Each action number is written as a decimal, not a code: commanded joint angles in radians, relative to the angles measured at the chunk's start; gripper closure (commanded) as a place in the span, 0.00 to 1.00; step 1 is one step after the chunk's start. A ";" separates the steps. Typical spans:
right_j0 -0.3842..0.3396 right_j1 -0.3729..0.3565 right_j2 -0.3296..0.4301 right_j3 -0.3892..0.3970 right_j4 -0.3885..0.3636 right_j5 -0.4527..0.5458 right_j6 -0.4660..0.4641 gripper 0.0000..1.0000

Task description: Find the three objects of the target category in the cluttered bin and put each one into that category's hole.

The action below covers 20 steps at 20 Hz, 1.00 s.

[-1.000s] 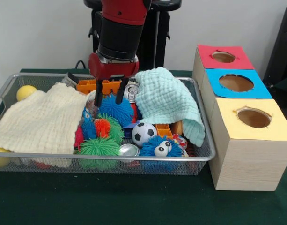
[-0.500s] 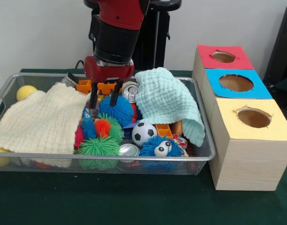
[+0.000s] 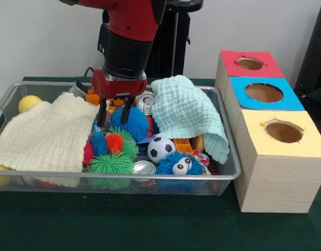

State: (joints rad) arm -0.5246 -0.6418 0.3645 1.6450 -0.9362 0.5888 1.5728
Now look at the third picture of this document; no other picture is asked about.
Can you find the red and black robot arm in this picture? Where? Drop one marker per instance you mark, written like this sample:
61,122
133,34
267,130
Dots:
126,52

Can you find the multicoloured spiky caterpillar toy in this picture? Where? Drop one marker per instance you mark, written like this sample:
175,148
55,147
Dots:
114,141

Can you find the black and white soccer ball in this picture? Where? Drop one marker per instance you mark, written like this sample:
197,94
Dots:
160,150

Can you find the black equipment case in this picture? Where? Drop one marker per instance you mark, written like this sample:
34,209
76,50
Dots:
314,65

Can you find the green spiky rubber ball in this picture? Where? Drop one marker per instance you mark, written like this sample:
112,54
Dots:
110,164

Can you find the dark green tablecloth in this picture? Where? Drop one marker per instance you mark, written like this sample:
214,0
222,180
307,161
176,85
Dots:
149,225

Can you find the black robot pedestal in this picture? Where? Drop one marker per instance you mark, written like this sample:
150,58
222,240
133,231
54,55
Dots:
176,52

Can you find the wooden box with three holes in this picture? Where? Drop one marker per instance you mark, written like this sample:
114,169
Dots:
280,183

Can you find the blue spiky ball with eyes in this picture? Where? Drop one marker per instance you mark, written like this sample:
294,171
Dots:
166,167

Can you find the small yellow ball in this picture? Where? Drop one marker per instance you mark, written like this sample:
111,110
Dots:
28,103

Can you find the mint muslin cloth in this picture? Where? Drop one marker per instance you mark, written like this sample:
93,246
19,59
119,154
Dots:
186,117

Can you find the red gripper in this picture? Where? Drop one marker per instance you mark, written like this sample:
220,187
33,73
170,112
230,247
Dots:
118,87

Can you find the blue spiky rubber ball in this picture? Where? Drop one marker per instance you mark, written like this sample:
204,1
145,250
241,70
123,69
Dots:
135,123

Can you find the long orange toy block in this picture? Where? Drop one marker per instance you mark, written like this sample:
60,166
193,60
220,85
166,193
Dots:
92,98

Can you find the cream muslin cloth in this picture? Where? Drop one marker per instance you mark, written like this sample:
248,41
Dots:
45,136

